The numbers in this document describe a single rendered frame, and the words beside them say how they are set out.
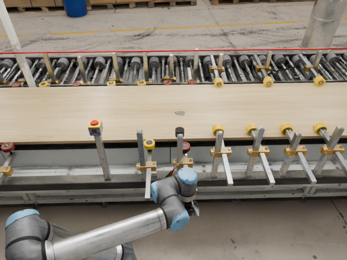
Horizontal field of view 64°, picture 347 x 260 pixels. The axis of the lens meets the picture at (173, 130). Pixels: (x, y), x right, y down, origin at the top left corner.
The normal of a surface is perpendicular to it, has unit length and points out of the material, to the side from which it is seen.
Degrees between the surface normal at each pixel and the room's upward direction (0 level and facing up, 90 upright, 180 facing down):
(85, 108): 0
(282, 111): 0
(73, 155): 90
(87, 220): 0
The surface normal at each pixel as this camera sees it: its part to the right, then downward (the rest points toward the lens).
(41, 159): 0.03, 0.67
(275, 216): 0.00, -0.74
